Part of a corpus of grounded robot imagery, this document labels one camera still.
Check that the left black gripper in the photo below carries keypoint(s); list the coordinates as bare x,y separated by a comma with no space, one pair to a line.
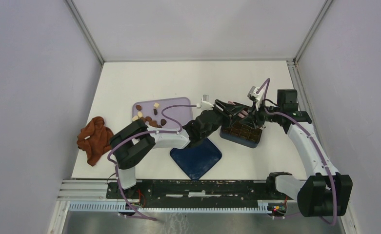
228,119

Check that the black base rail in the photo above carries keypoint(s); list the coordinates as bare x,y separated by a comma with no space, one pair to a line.
181,195

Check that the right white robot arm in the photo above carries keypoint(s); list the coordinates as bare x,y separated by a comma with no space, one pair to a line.
326,192

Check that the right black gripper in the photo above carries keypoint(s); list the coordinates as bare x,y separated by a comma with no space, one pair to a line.
254,114

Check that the blue tin chocolate box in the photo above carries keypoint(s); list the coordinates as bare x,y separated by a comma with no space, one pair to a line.
242,134

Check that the purple chocolate tray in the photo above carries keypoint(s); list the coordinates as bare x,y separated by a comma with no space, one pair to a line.
174,110

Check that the brown crumpled cloth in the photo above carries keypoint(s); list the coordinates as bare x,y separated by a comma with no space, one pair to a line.
94,140

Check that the blue tin lid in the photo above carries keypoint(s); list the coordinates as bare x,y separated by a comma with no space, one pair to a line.
196,162

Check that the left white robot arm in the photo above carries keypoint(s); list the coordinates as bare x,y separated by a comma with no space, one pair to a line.
130,145

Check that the dark oval chocolate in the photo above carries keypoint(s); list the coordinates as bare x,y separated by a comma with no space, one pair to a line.
163,122

